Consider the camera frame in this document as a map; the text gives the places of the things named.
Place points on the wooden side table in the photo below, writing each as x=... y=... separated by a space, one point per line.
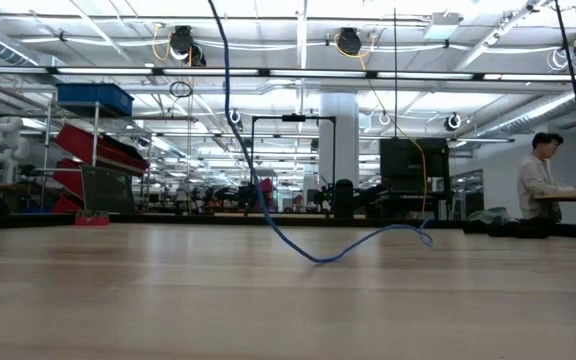
x=570 y=195

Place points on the person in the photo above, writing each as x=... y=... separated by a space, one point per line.
x=533 y=182

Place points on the metal shelf rack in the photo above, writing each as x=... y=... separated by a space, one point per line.
x=95 y=135

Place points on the black aluminium table frame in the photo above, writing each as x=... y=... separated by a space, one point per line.
x=28 y=221

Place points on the thin vertical pole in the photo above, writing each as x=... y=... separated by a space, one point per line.
x=395 y=75

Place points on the white building column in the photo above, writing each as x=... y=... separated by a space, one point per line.
x=338 y=150

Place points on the red plastic bin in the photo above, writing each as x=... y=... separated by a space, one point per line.
x=65 y=177
x=63 y=204
x=80 y=142

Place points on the blue plastic tote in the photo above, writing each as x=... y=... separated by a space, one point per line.
x=95 y=96

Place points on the black monitor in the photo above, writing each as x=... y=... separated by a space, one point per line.
x=403 y=160

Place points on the black camera gantry frame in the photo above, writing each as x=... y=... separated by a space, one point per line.
x=293 y=118

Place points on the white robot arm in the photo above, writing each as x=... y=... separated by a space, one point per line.
x=5 y=147

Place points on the small red box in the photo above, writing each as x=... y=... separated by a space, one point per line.
x=91 y=219

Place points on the black background robot arm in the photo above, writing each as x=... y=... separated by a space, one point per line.
x=245 y=196
x=343 y=197

